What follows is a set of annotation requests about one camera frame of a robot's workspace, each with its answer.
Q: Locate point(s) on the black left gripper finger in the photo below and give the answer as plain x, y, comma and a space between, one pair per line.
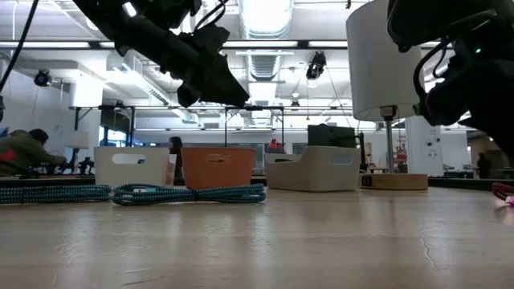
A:
225, 92
188, 95

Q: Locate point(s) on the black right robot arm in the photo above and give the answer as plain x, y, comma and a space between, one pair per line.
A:
474, 88

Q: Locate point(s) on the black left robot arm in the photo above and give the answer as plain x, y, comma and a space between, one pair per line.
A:
140, 32

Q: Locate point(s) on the orange plastic bin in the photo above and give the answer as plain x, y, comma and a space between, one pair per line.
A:
217, 172

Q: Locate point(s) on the white plastic bin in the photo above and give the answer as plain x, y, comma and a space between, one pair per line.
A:
132, 172

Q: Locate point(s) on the black ceiling spotlight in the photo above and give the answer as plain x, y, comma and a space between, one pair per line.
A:
42, 78
316, 66

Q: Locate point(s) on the black monitor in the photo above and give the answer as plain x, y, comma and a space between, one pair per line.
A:
331, 136

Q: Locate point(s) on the small white shade lamp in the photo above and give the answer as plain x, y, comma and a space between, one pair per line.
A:
77, 139

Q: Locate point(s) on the light grey plastic bin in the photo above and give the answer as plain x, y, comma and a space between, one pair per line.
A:
313, 172

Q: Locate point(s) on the white shade wooden base lamp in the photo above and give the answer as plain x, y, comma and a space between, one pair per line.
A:
377, 60

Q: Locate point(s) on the white column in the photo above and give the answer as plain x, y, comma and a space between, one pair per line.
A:
421, 144

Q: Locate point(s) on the black metal rack frame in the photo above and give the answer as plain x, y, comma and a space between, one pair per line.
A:
176, 107

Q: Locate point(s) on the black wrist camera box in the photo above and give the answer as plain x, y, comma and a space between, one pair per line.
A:
209, 38

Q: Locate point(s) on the silver ceiling air duct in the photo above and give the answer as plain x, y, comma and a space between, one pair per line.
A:
265, 18

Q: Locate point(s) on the black aluminium table frame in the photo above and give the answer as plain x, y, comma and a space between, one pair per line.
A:
462, 183

